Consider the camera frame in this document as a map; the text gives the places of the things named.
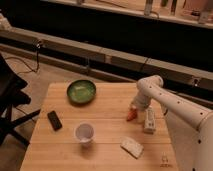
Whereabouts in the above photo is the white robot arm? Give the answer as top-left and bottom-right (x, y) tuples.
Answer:
(132, 75), (213, 171)

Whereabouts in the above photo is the white tube bottle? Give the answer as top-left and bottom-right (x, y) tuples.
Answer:
(143, 107), (156, 134)

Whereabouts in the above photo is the white folded cloth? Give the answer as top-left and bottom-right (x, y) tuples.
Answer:
(121, 137), (144, 159)

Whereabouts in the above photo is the green bowl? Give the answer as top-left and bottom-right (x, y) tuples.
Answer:
(67, 80), (96, 105)

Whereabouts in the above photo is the black rectangular block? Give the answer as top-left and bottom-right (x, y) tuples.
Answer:
(47, 111), (62, 131)

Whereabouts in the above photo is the metal clamp stand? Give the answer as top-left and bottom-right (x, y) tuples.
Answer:
(35, 40), (43, 73)

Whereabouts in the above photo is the black office chair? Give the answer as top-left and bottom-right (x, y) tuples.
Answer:
(0, 54), (40, 146)

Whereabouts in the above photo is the black floor cable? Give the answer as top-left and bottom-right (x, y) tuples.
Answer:
(4, 56), (40, 75)

